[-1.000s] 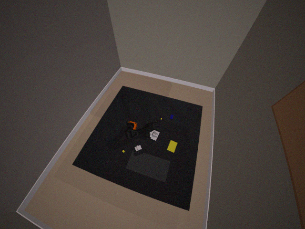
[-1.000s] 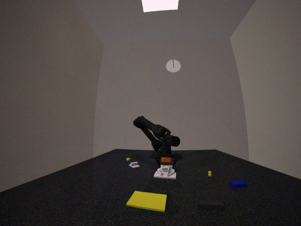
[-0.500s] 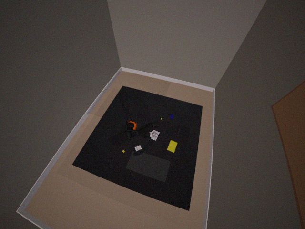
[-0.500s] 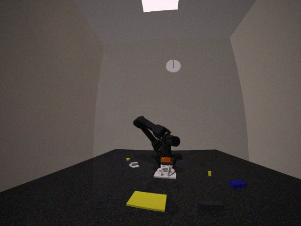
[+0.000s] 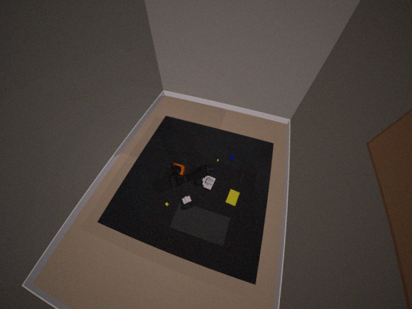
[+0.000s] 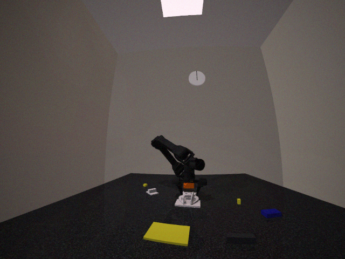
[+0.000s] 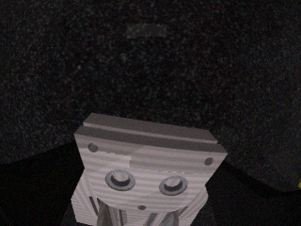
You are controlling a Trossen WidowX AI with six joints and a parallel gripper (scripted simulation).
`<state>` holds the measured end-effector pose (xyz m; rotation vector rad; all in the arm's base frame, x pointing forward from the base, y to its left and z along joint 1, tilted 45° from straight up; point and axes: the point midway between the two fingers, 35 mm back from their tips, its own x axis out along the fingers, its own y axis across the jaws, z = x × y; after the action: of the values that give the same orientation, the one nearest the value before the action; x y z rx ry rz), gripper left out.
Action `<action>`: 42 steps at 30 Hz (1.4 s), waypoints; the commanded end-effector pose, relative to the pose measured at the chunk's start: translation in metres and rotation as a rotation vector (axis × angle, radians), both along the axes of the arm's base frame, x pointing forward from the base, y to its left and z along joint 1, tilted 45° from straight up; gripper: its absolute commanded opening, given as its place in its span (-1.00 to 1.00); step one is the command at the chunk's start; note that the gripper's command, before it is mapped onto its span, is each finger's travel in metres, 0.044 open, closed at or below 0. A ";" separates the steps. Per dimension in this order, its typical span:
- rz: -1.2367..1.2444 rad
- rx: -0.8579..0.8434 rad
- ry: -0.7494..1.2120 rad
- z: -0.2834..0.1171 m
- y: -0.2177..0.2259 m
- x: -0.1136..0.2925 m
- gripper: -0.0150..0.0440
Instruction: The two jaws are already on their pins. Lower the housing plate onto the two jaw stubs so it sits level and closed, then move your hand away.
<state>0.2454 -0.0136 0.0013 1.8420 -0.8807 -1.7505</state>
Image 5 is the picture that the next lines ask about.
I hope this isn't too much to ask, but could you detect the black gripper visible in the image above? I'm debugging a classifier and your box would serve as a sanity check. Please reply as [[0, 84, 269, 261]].
[[195, 177, 205, 186]]

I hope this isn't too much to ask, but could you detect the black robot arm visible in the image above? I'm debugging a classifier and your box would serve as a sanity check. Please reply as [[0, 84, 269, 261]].
[[169, 164, 215, 188]]

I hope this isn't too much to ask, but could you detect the yellow flat rectangular plate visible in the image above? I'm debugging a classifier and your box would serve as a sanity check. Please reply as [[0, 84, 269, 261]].
[[226, 189, 240, 206]]

